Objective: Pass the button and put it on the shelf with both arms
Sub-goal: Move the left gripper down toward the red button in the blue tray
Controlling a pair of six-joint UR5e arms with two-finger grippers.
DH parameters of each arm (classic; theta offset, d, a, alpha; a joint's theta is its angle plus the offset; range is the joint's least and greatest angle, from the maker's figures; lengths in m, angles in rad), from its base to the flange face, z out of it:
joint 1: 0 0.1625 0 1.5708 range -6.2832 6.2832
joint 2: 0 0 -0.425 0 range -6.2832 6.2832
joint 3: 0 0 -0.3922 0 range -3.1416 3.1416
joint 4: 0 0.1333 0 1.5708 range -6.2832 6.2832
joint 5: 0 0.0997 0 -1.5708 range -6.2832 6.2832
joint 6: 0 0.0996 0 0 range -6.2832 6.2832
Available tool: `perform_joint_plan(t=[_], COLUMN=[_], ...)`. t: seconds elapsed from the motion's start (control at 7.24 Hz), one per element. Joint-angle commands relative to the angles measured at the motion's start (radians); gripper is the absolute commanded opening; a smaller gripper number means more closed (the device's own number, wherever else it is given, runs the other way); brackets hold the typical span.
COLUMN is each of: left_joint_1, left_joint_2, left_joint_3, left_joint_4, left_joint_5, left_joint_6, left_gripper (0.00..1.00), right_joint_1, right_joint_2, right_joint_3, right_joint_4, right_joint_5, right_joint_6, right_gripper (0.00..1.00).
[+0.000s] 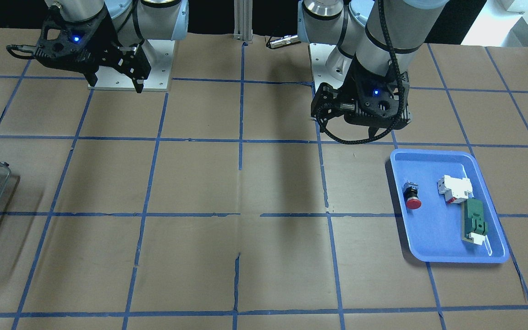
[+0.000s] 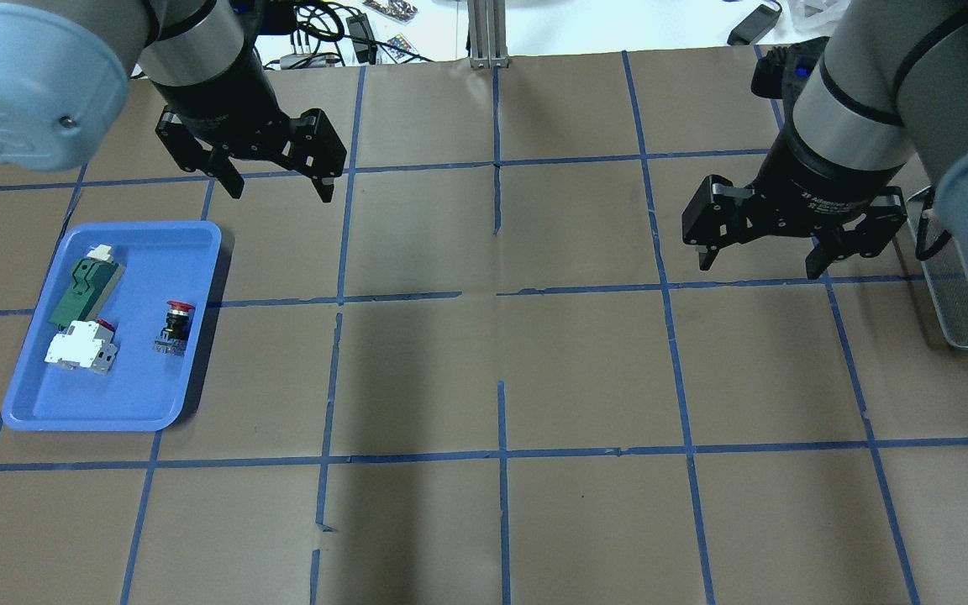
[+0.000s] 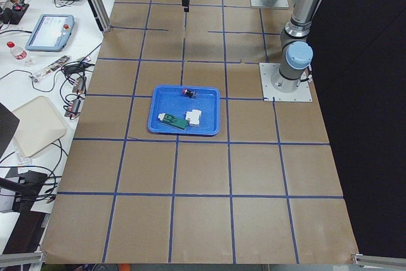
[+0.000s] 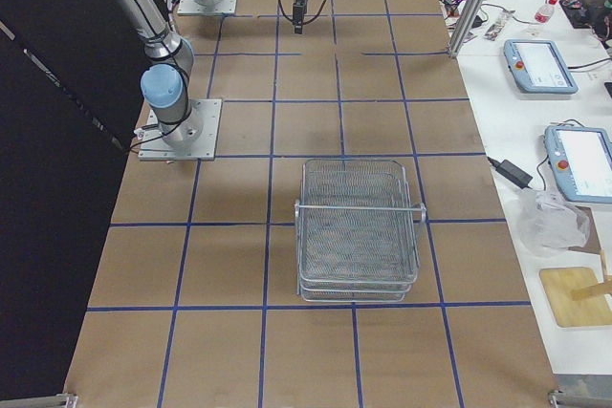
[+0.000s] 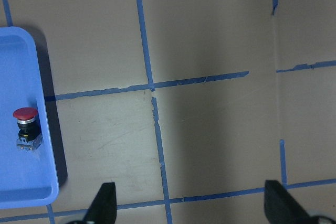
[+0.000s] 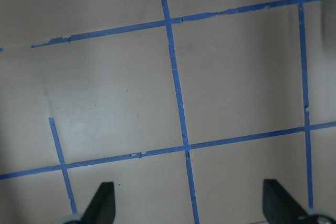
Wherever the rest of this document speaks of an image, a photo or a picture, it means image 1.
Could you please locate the white circuit breaker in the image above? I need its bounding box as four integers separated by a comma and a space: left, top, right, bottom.
437, 175, 473, 204

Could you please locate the blue plastic tray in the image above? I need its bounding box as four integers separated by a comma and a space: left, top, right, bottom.
390, 149, 510, 264

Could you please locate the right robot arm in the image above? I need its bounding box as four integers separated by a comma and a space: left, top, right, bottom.
6, 0, 189, 93

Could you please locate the silver cable connector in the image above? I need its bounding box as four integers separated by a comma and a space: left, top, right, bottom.
265, 35, 301, 50

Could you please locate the green terminal block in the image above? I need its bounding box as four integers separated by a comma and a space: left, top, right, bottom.
462, 197, 489, 246

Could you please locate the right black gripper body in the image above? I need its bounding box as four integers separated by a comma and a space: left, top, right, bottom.
6, 8, 122, 76

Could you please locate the black braided cable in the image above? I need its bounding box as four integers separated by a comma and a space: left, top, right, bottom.
315, 0, 423, 144

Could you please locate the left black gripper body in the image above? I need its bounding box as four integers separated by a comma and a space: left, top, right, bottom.
344, 59, 400, 126

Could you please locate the red emergency stop button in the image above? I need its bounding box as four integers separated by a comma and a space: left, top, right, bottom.
403, 181, 423, 209

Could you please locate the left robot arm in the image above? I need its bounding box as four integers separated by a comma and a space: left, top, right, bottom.
297, 0, 447, 145

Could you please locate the aluminium profile post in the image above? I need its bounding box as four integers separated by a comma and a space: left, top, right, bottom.
233, 0, 253, 44

